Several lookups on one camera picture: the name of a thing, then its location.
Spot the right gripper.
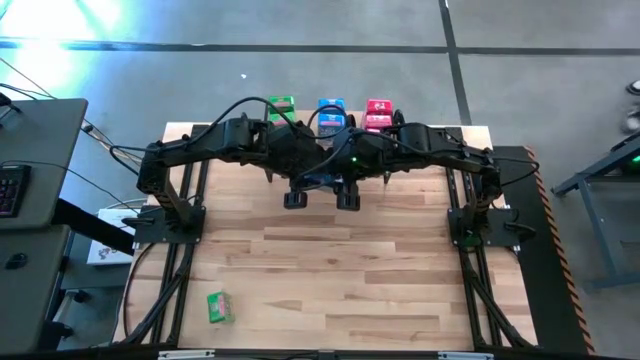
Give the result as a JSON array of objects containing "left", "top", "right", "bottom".
[{"left": 329, "top": 127, "right": 399, "bottom": 184}]

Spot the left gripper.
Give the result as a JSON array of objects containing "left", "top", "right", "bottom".
[{"left": 269, "top": 124, "right": 326, "bottom": 189}]

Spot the wooden shelf with black legs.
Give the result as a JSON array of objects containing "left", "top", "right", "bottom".
[{"left": 259, "top": 103, "right": 399, "bottom": 185}]

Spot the black desk leg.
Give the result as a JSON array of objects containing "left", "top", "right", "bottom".
[{"left": 51, "top": 198, "right": 137, "bottom": 257}]

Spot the white cardboard box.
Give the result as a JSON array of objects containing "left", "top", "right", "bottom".
[{"left": 86, "top": 207, "right": 140, "bottom": 267}]

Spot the grey metal stand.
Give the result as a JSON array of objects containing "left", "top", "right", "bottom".
[{"left": 551, "top": 130, "right": 640, "bottom": 292}]

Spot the grey desk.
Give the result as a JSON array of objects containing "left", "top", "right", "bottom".
[{"left": 0, "top": 98, "right": 90, "bottom": 354}]

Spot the black floor plug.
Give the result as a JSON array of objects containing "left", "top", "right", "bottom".
[
  {"left": 63, "top": 288, "right": 94, "bottom": 305},
  {"left": 40, "top": 320, "right": 76, "bottom": 346}
]

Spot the black keyboard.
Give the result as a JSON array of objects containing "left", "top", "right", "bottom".
[{"left": 0, "top": 164, "right": 32, "bottom": 219}]

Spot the black computer mouse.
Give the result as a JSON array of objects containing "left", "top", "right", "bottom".
[{"left": 4, "top": 252, "right": 30, "bottom": 271}]

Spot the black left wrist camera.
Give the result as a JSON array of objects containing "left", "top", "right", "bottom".
[{"left": 283, "top": 190, "right": 309, "bottom": 211}]

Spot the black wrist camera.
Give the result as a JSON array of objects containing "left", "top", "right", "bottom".
[
  {"left": 336, "top": 181, "right": 362, "bottom": 212},
  {"left": 283, "top": 190, "right": 309, "bottom": 211}
]

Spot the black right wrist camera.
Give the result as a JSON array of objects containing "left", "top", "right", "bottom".
[{"left": 336, "top": 181, "right": 362, "bottom": 212}]

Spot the black left wrist camera cable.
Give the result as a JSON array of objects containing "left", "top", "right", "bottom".
[{"left": 189, "top": 96, "right": 301, "bottom": 151}]

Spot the black aluminium table frame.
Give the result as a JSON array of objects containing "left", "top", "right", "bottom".
[{"left": 113, "top": 122, "right": 541, "bottom": 360}]

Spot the black left arm cable bundle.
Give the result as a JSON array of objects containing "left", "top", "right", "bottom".
[{"left": 119, "top": 242, "right": 197, "bottom": 347}]

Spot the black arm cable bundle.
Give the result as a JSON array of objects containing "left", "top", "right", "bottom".
[
  {"left": 457, "top": 247, "right": 539, "bottom": 351},
  {"left": 119, "top": 242, "right": 197, "bottom": 347}
]

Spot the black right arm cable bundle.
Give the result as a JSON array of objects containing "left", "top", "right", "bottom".
[{"left": 457, "top": 247, "right": 539, "bottom": 351}]

